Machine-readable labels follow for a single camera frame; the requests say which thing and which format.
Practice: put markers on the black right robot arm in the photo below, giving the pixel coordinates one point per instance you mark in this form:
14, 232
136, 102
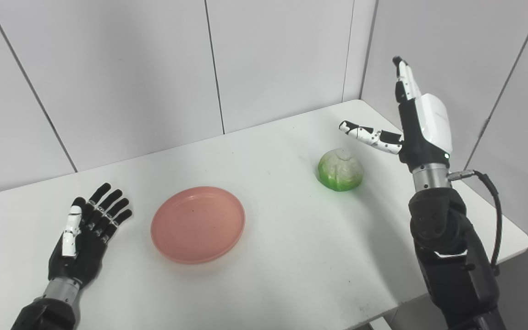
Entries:
452, 256

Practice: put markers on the pink round plate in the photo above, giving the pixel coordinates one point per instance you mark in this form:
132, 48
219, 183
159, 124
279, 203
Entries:
197, 224

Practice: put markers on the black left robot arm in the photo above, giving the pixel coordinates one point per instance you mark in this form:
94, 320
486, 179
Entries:
44, 314

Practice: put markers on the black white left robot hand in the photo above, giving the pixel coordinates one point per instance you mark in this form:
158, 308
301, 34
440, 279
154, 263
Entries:
83, 256

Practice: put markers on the green white cabbage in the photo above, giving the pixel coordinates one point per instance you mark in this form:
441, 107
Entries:
341, 169

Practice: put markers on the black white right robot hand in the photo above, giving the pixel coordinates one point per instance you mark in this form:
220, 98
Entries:
422, 142

